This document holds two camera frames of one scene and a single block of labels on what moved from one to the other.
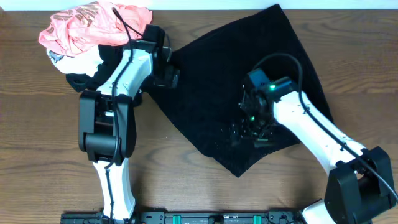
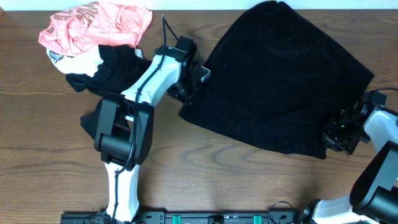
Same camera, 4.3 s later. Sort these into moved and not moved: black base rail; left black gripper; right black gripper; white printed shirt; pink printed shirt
Moved: right black gripper; left black gripper
Not moved: black base rail; white printed shirt; pink printed shirt
